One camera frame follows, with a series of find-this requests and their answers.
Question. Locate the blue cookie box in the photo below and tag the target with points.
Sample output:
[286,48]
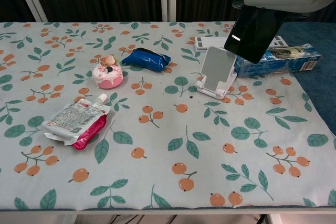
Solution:
[283,65]

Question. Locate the pink toy cake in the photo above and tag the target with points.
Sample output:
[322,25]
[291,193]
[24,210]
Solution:
[107,75]

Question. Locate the floral leaf and berry tablecloth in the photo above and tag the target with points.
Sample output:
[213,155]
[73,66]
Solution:
[168,129]

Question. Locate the white folding phone stand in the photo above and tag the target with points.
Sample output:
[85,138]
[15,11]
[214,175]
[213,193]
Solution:
[216,69]

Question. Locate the blue snack packet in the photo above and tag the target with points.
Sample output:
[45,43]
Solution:
[145,60]

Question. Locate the white and pink drink pouch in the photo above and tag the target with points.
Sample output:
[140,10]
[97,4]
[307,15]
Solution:
[73,120]

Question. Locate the black smartphone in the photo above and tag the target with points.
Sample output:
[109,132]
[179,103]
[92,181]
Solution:
[252,35]

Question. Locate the white power strip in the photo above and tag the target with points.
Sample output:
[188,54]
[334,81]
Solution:
[210,41]

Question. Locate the dark blue table cloth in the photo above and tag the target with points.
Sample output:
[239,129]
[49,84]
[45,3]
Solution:
[315,35]

